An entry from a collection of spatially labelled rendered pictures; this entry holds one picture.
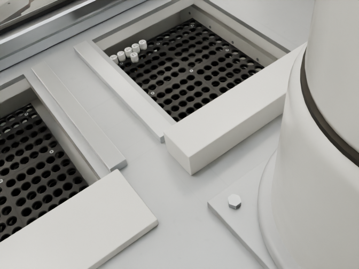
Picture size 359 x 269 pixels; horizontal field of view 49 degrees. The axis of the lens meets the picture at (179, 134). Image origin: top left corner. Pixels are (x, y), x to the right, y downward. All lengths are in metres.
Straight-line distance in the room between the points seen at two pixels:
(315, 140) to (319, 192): 0.04
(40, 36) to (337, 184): 0.51
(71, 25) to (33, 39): 0.06
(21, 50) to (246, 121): 0.36
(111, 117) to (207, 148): 0.15
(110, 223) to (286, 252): 0.17
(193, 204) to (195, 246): 0.05
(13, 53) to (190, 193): 0.35
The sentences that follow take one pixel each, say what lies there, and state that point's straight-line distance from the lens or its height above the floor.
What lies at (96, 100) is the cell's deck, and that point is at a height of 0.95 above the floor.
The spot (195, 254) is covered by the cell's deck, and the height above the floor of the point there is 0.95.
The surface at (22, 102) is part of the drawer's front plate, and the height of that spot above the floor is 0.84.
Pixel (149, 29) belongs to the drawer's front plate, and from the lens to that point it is 0.79.
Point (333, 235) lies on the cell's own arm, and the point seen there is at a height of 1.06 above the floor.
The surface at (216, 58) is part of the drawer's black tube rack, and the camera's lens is 0.64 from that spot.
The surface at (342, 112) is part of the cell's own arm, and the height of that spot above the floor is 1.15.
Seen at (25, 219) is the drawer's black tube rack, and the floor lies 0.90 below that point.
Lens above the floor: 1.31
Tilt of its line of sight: 50 degrees down
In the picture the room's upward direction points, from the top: 9 degrees counter-clockwise
